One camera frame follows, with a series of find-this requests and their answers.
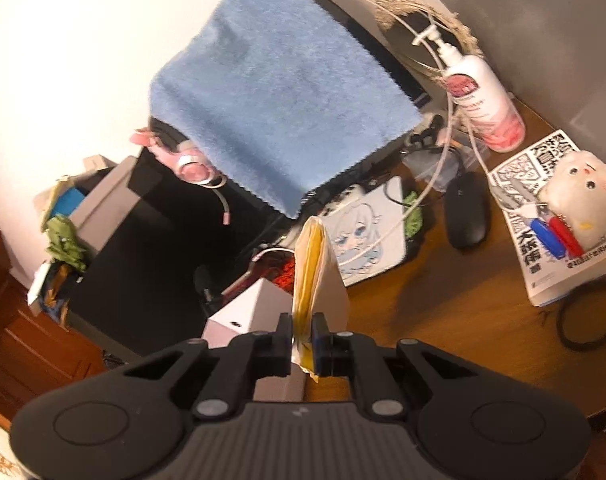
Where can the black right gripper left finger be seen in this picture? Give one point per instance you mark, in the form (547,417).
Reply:
(231,372)

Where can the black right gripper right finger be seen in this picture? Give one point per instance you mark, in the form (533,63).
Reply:
(357,358)

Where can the white yellow woven bag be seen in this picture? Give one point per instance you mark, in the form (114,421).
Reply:
(318,288)

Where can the black elastic hair band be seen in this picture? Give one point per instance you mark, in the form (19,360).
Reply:
(581,321)

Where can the anime girl mouse pad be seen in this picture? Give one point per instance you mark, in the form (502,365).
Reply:
(366,231)

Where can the black desktop computer tower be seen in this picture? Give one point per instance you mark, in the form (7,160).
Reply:
(158,277)

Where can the brown wooden cabinet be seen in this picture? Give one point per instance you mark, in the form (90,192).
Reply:
(36,355)

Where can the black computer mouse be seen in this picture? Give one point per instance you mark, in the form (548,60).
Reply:
(466,211)

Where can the clear plastic case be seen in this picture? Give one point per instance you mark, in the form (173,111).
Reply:
(423,165)

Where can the green crumpled cloth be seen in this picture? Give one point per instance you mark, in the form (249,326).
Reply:
(64,245)

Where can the pink cat ear headset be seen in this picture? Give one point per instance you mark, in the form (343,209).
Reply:
(188,164)

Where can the grey cardboard box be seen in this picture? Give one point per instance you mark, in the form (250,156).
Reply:
(103,209)

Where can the blue marker pen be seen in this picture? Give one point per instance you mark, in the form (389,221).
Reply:
(548,239)

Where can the white paperback book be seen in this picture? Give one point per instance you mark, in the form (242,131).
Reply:
(515,184)

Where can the red marker pen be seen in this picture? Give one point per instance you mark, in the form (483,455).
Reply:
(565,235)

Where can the blue microfiber cloth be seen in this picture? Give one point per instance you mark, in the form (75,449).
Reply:
(283,90)

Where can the white plush toy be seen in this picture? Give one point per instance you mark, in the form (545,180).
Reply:
(577,193)

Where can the white pink lotion pump bottle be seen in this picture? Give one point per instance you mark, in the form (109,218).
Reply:
(479,94)

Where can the black computer monitor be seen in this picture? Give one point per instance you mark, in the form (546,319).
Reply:
(363,60)

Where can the round rope framed mirror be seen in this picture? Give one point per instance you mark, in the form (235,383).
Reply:
(405,26)

